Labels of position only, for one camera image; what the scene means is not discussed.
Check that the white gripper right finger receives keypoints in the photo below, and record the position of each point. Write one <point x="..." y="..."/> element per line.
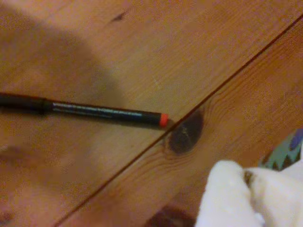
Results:
<point x="279" y="196"/>

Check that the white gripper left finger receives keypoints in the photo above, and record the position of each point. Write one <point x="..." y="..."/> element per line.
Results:
<point x="225" y="196"/>

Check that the black pen red ends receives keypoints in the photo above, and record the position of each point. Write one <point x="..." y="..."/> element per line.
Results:
<point x="94" y="111"/>

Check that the white mug green blue pattern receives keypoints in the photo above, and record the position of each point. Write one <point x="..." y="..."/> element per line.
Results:
<point x="286" y="153"/>

